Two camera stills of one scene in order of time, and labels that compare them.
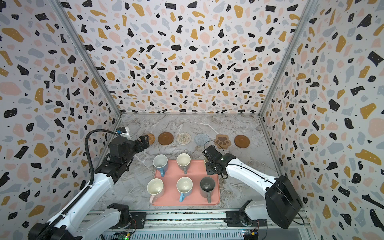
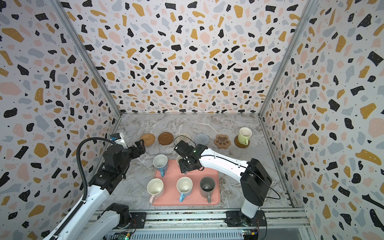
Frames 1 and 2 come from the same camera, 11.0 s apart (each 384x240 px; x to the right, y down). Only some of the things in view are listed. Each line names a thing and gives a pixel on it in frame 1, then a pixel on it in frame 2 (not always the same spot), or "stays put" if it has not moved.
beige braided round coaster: [183, 138] stays put
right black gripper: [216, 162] -> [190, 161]
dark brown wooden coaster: [165, 138] stays put
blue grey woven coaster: [201, 139] stays put
